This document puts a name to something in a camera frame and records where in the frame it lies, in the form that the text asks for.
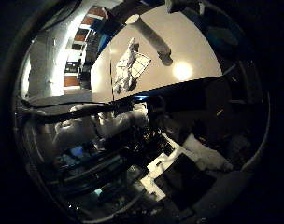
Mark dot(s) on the white cloth with grid pattern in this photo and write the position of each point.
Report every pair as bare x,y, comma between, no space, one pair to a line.
129,67

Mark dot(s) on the shelf rack with brown boxes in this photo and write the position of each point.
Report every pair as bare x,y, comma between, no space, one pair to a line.
78,46

